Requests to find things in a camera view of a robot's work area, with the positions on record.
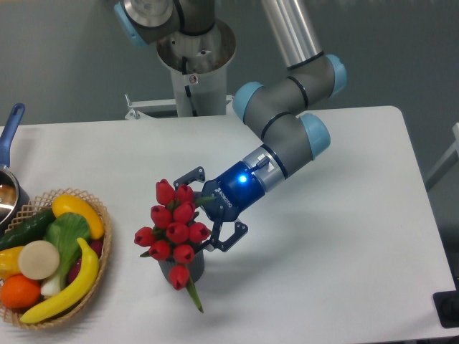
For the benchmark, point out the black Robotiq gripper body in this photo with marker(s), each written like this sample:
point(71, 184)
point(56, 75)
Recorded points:
point(234, 191)

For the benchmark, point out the green cucumber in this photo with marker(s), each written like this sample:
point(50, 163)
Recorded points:
point(29, 230)

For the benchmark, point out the woven wicker basket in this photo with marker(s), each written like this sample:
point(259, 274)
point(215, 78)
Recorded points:
point(41, 203)

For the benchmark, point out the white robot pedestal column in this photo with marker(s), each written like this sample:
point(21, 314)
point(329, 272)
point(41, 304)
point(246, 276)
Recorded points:
point(198, 67)

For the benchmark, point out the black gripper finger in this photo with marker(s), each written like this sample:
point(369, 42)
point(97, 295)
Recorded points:
point(213, 242)
point(197, 174)

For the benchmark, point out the dark grey ribbed vase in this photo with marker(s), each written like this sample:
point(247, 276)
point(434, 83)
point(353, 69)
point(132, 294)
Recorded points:
point(196, 267)

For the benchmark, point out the white metal base frame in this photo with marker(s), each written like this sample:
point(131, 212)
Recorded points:
point(145, 109)

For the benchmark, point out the yellow banana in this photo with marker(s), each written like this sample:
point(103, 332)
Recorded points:
point(70, 295)

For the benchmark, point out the green bok choy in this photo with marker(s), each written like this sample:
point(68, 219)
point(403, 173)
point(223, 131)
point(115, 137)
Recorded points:
point(63, 233)

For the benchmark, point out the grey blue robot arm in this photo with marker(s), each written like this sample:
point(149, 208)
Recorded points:
point(277, 115)

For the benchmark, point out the red tulip bouquet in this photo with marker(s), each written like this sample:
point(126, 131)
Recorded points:
point(175, 233)

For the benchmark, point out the blue handled saucepan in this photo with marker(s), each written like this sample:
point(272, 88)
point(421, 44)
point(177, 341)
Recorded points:
point(13, 196)

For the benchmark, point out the black device at edge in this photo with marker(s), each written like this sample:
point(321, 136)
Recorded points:
point(446, 304)

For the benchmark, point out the dark red vegetable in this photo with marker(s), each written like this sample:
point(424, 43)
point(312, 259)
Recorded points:
point(97, 247)

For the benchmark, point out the orange fruit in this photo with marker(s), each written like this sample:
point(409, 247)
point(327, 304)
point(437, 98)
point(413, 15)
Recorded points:
point(20, 292)

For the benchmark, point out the beige round slice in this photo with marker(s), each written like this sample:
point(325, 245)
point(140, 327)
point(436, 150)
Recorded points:
point(38, 260)

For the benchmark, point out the yellow pepper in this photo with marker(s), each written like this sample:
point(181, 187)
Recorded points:
point(9, 265)

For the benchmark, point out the white frame at right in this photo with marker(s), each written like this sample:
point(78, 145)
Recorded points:
point(447, 160)

